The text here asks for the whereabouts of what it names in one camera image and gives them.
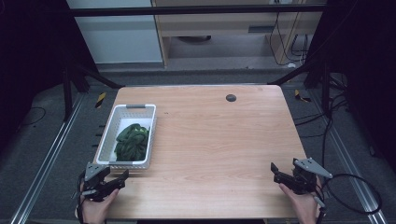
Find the person's right hand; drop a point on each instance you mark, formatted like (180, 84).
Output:
(303, 207)

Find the black metal stand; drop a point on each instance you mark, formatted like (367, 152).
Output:
(325, 87)
(67, 93)

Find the light wooden desk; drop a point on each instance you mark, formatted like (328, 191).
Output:
(218, 23)

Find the dark round table grommet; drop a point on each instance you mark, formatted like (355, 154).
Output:
(231, 98)

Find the black curtain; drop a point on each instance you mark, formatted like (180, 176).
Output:
(367, 62)
(28, 62)

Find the person's left hand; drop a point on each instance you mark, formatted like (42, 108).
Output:
(96, 208)

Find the white plastic basket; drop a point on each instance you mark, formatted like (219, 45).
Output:
(107, 146)

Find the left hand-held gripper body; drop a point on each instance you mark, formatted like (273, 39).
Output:
(93, 174)

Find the black horizontal bar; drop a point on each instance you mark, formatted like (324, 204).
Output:
(186, 10)

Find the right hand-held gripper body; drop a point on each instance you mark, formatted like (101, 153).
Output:
(303, 177)

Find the white cabinet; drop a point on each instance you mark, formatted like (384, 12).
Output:
(118, 37)

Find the yellow black striped tape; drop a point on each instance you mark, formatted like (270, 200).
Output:
(100, 100)
(300, 96)

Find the dark green cloth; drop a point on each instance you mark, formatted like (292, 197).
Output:
(132, 143)

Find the aluminium floor rail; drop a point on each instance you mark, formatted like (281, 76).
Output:
(46, 158)
(345, 155)

